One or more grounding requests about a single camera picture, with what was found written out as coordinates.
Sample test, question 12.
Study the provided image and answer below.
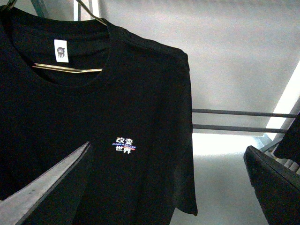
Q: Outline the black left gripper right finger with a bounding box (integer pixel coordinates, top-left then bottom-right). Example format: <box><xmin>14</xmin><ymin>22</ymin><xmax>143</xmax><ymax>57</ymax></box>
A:
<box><xmin>243</xmin><ymin>146</ymin><xmax>300</xmax><ymax>225</ymax></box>

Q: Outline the grey metal drying rack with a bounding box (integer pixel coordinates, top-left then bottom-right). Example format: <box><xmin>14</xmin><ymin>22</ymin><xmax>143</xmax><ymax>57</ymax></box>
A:
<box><xmin>38</xmin><ymin>0</ymin><xmax>300</xmax><ymax>156</ymax></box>

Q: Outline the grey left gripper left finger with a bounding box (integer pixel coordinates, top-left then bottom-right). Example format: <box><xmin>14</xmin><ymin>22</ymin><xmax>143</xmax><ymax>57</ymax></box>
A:
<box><xmin>0</xmin><ymin>142</ymin><xmax>90</xmax><ymax>225</ymax></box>

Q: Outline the black printed t-shirt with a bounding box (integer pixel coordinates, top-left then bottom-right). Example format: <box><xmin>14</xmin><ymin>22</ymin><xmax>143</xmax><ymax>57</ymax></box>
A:
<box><xmin>0</xmin><ymin>8</ymin><xmax>197</xmax><ymax>225</ymax></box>

